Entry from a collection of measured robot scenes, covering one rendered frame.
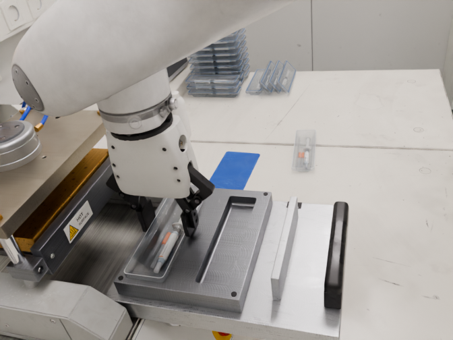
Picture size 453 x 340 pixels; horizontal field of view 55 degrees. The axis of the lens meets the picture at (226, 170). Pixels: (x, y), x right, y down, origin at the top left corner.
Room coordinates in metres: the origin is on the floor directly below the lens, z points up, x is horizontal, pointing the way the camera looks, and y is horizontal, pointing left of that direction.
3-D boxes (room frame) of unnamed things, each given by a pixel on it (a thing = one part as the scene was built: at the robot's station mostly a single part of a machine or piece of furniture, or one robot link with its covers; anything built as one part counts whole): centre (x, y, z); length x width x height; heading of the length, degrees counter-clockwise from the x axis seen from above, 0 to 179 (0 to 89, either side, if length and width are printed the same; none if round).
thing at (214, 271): (0.44, 0.05, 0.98); 0.20 x 0.17 x 0.03; 159
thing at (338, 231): (0.38, -0.12, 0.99); 0.15 x 0.02 x 0.04; 159
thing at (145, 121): (0.46, 0.09, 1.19); 0.09 x 0.08 x 0.03; 69
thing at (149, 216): (0.47, 0.13, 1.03); 0.03 x 0.03 x 0.07; 69
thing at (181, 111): (1.15, 0.11, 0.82); 0.05 x 0.05 x 0.14
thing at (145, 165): (0.46, 0.09, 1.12); 0.10 x 0.08 x 0.11; 69
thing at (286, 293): (0.43, 0.01, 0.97); 0.30 x 0.22 x 0.08; 69
